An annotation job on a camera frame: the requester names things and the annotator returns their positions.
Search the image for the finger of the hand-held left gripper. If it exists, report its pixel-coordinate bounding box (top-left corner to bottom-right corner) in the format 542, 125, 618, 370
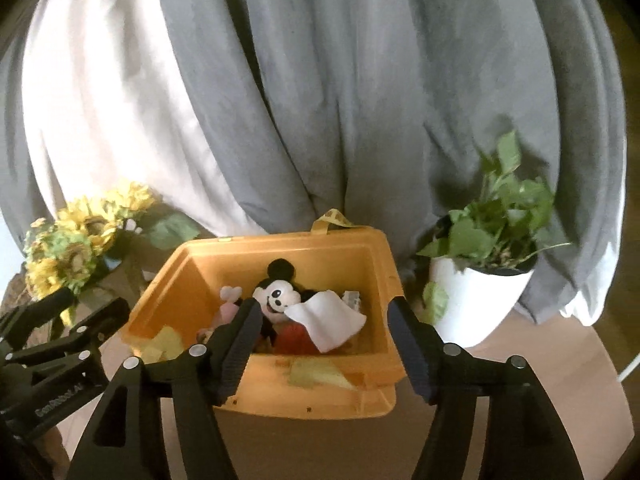
0, 287, 77, 352
5, 297, 132, 365

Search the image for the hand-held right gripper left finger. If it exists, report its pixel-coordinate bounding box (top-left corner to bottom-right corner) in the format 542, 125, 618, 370
67, 297, 264, 480

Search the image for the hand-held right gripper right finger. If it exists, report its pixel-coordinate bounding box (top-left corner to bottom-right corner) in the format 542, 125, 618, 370
386, 296, 583, 480

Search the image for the pink plush toy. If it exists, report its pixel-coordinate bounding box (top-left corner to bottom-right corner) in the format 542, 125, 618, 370
212, 285, 246, 332

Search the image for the red round plush toy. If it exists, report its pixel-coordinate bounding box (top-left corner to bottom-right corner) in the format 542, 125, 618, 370
274, 322, 321, 356

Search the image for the black white mouse plush toy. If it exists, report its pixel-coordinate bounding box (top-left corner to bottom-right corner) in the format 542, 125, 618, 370
250, 258, 321, 349

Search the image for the orange plastic storage box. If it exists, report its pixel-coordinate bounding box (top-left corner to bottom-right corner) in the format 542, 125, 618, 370
122, 208, 407, 419

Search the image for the white cloth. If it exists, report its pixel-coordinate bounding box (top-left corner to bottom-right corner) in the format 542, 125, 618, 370
285, 290, 368, 354

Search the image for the artificial sunflower bouquet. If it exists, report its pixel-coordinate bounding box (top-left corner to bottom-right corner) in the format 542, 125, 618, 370
22, 181, 202, 313

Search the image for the white ribbed plant pot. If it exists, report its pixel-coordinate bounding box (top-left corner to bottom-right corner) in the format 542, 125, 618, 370
428, 255, 537, 349

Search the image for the green leafy plant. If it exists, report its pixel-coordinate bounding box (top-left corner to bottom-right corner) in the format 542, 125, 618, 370
416, 130, 574, 327

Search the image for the white sheer curtain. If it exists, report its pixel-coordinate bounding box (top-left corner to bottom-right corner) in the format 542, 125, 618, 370
559, 242, 622, 329

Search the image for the pale pink curtain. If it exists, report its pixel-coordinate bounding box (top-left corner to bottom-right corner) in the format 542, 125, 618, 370
20, 0, 273, 240

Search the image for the grey curtain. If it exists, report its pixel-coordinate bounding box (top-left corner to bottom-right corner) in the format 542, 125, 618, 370
0, 0, 627, 327

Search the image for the white cable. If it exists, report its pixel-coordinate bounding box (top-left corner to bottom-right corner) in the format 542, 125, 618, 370
616, 344, 640, 382

